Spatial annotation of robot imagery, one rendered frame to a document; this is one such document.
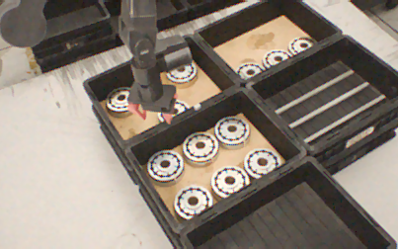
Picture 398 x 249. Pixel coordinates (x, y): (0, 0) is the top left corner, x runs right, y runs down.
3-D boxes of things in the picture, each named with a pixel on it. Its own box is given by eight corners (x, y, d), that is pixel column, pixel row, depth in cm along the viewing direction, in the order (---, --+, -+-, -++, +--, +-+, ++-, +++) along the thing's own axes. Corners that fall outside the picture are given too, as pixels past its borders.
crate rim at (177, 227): (177, 236, 107) (176, 232, 105) (123, 151, 123) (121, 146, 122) (308, 158, 118) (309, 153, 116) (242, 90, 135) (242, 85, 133)
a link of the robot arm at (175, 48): (119, 24, 93) (133, 42, 87) (171, 5, 95) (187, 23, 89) (133, 70, 101) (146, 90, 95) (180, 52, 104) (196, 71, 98)
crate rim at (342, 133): (308, 158, 118) (310, 153, 116) (242, 90, 135) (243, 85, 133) (418, 93, 129) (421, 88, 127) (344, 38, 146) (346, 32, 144)
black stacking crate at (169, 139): (182, 252, 114) (177, 232, 105) (130, 171, 131) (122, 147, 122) (303, 178, 125) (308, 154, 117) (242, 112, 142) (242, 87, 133)
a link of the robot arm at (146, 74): (125, 52, 95) (134, 69, 91) (155, 41, 96) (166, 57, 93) (131, 75, 100) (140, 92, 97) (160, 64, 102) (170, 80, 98)
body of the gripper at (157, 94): (135, 85, 107) (130, 62, 101) (177, 90, 105) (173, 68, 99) (126, 106, 103) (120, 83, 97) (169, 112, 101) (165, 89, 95)
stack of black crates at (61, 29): (58, 110, 239) (28, 44, 204) (45, 74, 256) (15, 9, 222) (128, 83, 248) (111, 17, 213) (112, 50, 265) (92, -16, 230)
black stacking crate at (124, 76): (130, 170, 131) (122, 147, 122) (91, 107, 148) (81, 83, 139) (241, 111, 142) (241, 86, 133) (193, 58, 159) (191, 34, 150)
